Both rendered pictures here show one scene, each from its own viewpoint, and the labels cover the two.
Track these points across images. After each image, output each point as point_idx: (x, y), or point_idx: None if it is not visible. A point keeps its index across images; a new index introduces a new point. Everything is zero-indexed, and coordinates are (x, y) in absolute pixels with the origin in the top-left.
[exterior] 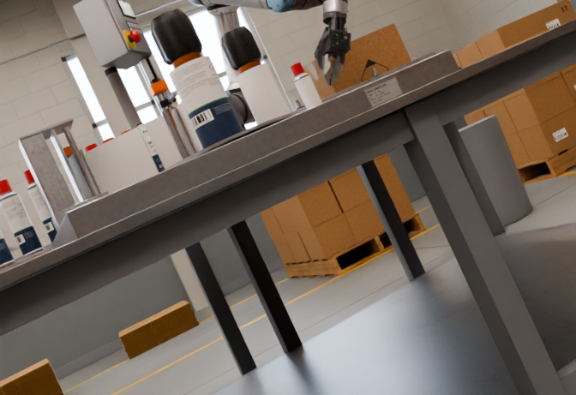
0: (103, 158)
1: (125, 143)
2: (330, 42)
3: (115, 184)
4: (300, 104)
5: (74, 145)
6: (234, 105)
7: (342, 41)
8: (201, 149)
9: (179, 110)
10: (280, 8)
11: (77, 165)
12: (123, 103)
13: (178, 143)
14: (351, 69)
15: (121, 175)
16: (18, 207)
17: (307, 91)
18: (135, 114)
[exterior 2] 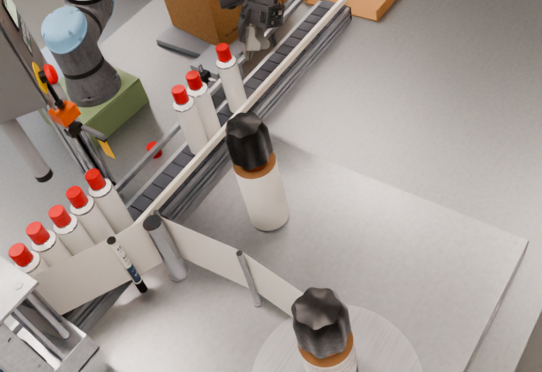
0: (54, 277)
1: (87, 258)
2: (264, 20)
3: (70, 297)
4: (203, 69)
5: (36, 303)
6: (93, 35)
7: (276, 18)
8: (193, 259)
9: (169, 223)
10: None
11: (39, 316)
12: (22, 148)
13: (165, 256)
14: None
15: (79, 287)
16: None
17: (234, 81)
18: (39, 155)
